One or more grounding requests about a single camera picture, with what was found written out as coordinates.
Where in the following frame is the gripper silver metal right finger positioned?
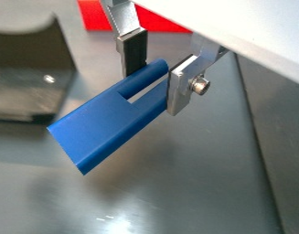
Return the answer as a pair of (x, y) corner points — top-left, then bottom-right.
(165, 33), (228, 116)

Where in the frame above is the blue square-circle object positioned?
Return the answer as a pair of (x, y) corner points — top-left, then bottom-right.
(48, 58), (168, 174)

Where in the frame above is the red peg fixture block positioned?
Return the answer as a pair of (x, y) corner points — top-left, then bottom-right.
(77, 0), (191, 33)

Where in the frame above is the black curved regrasp stand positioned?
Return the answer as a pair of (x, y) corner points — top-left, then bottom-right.
(0, 16), (77, 124)

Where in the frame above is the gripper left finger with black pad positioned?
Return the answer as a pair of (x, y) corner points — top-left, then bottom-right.
(101, 0), (148, 77)

